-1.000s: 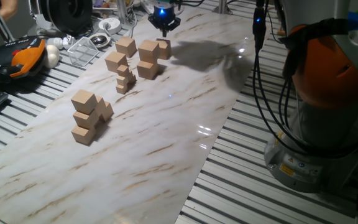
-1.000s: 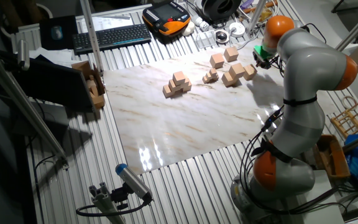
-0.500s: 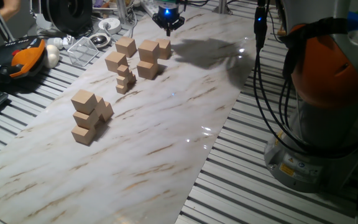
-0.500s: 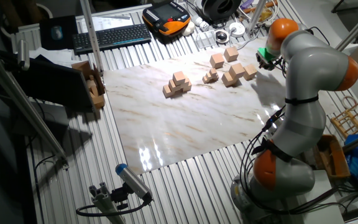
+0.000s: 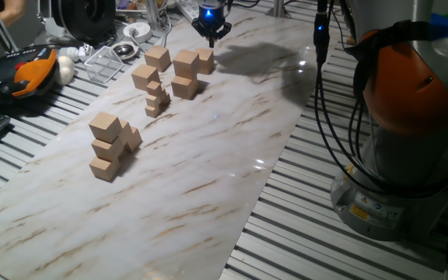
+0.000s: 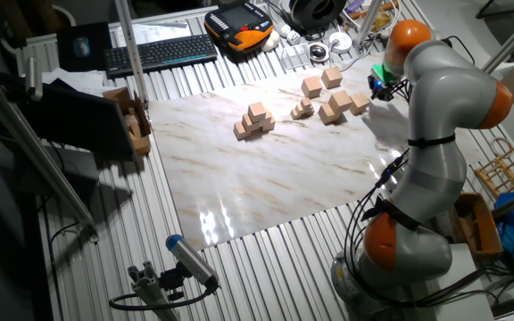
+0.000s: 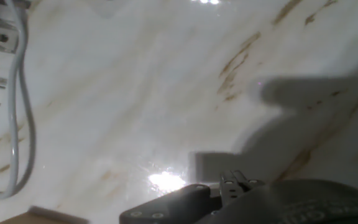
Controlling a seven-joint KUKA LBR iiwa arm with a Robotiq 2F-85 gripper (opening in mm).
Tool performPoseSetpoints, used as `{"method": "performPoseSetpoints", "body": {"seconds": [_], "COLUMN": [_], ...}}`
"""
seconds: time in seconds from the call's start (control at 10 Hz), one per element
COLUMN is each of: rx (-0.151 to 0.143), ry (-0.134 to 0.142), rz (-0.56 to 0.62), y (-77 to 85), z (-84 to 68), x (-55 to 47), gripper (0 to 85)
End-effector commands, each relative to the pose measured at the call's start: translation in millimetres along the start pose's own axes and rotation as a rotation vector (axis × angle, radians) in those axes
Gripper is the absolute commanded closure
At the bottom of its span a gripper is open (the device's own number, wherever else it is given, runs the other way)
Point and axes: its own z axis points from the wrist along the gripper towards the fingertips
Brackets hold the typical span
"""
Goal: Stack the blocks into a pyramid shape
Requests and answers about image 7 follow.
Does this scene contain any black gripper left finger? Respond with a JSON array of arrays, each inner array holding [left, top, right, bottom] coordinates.
[[119, 170, 247, 224]]

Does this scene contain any large wooden cube block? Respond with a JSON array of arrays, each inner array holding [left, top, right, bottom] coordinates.
[[0, 205, 90, 224]]

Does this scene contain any marble pattern table mat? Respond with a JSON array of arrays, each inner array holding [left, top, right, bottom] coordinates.
[[0, 0, 358, 224]]

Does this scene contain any grey power cable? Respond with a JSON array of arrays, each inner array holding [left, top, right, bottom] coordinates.
[[0, 0, 37, 200]]

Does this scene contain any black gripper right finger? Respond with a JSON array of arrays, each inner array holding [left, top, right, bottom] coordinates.
[[242, 181, 267, 194]]

